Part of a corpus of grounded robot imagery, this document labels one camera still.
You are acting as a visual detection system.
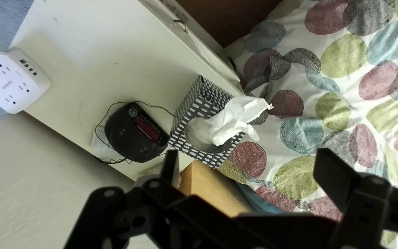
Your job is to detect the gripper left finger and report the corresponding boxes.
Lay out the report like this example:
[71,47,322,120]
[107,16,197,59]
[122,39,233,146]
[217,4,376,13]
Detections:
[64,149,244,249]

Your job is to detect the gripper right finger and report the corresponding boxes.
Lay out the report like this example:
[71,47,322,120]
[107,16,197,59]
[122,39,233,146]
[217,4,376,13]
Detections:
[312,148,398,249]

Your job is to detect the cabinet drawer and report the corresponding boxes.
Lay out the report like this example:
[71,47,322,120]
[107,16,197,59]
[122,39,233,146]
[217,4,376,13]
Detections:
[139,0,244,93]

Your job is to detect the white cabinet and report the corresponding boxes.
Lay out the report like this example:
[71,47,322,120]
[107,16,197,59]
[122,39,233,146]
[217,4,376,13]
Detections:
[9,0,245,182]

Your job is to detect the dotted white bedspread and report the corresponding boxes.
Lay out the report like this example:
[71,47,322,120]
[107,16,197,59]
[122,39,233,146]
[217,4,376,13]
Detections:
[217,0,398,249]

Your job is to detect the blue bed sheet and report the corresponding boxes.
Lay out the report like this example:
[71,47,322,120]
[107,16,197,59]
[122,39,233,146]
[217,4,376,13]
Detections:
[235,182,286,214]

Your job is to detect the black alarm clock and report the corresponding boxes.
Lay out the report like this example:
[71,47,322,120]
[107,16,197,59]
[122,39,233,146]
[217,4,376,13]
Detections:
[104,102,169,163]

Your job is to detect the white paper note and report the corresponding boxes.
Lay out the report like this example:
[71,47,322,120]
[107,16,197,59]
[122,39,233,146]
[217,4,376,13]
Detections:
[91,127,117,151]

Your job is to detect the patterned tissue box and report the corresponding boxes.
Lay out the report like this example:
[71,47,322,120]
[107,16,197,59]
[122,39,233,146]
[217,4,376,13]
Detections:
[168,75,247,170]

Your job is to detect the white paper tissue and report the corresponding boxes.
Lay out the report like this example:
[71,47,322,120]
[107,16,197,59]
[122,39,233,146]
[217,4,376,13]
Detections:
[204,96,274,147]

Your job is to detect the thin black cable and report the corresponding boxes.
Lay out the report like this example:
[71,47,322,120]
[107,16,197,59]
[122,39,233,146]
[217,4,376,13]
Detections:
[94,100,175,165]

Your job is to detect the drawer handle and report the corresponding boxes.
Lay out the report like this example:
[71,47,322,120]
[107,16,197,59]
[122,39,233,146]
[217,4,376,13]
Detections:
[172,18,190,34]

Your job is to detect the white wall outlet adapter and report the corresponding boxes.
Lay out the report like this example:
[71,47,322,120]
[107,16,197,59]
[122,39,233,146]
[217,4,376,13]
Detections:
[0,48,52,115]

